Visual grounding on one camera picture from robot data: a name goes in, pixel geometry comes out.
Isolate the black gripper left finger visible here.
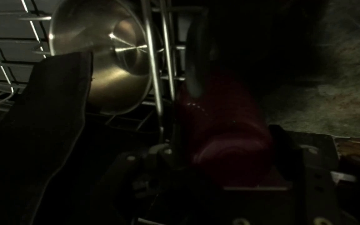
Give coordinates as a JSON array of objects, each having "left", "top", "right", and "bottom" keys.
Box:
[{"left": 0, "top": 50, "right": 95, "bottom": 225}]

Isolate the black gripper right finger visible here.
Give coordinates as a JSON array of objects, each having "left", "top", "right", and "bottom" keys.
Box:
[{"left": 270, "top": 124, "right": 310, "bottom": 185}]

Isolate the translucent pink plastic cup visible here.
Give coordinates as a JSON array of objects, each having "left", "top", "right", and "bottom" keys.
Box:
[{"left": 177, "top": 70, "right": 275, "bottom": 189}]

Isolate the stainless steel bowl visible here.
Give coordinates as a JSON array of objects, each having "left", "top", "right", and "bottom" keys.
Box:
[{"left": 47, "top": 0, "right": 153, "bottom": 116}]

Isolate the wire dish drying rack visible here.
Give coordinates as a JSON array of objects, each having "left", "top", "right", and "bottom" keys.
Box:
[{"left": 0, "top": 0, "right": 197, "bottom": 141}]

